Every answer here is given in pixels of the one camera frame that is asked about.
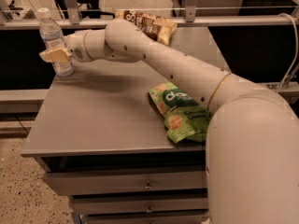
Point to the top grey drawer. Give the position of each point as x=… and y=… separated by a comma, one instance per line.
x=126, y=180

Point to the grey drawer cabinet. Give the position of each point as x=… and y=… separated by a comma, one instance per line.
x=102, y=118

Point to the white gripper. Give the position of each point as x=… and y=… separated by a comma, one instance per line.
x=76, y=47

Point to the metal railing frame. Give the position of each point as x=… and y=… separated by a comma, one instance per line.
x=189, y=19

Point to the bottom grey drawer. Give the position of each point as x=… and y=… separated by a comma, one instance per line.
x=176, y=217

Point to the blue plastic water bottle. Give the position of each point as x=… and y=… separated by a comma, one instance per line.
x=53, y=37

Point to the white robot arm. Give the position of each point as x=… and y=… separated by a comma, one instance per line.
x=252, y=142

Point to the middle grey drawer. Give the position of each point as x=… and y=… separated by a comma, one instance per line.
x=148, y=203

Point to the green dang snack bag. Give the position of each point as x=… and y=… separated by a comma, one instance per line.
x=184, y=118

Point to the brown yellow chip bag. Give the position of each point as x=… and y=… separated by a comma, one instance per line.
x=156, y=27

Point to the grey drawer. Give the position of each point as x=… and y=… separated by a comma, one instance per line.
x=148, y=203
x=126, y=180
x=176, y=217

